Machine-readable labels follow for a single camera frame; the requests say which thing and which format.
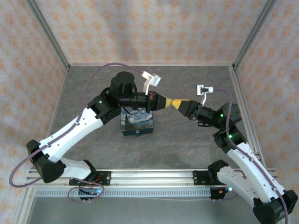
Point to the aluminium side rail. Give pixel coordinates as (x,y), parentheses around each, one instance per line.
(245,112)

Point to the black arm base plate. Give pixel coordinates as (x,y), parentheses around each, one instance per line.
(201,177)
(105,178)

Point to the aluminium frame post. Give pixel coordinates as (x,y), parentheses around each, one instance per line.
(254,35)
(49,35)

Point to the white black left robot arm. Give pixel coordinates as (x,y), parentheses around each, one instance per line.
(70,130)

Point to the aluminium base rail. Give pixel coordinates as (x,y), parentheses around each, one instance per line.
(151,177)

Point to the starry night print box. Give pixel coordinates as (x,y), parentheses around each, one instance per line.
(137,121)

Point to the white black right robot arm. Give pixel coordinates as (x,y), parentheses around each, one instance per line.
(247,172)

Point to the electronics board with light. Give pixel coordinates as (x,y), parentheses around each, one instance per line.
(222,192)
(92,191)

